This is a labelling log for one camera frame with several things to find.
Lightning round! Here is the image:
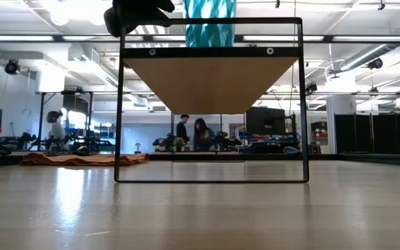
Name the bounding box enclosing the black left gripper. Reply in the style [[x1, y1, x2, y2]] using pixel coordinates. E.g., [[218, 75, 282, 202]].
[[103, 0, 176, 38]]

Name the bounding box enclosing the blue faceted plastic tumbler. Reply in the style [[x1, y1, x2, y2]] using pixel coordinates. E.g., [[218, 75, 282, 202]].
[[182, 0, 238, 48]]

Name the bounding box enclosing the black metal wood shelf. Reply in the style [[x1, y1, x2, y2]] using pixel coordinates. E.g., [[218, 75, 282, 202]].
[[113, 16, 310, 184]]

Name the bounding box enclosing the person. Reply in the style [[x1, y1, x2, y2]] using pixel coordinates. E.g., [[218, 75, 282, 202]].
[[176, 114, 191, 144], [192, 117, 217, 152], [46, 110, 67, 151]]

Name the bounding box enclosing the small potted plant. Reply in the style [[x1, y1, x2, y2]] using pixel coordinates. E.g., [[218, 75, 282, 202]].
[[174, 136, 187, 152]]

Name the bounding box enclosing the black computer monitor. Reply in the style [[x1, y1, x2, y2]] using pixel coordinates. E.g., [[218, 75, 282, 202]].
[[245, 106, 287, 137]]

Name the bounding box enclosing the black ceiling spotlight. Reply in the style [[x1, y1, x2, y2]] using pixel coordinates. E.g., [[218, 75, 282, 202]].
[[4, 58, 22, 76], [367, 57, 384, 71]]

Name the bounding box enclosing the orange cloth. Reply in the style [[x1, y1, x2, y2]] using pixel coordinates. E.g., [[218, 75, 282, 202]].
[[19, 152, 150, 167]]

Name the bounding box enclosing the white pillar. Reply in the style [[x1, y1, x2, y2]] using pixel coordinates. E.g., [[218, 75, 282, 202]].
[[326, 95, 358, 155]]

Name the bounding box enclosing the black partition screen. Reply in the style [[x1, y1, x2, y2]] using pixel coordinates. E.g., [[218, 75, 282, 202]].
[[334, 112, 400, 156]]

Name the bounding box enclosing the black metal frame stand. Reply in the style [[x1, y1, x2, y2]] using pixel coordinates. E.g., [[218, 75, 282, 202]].
[[36, 90, 94, 154]]

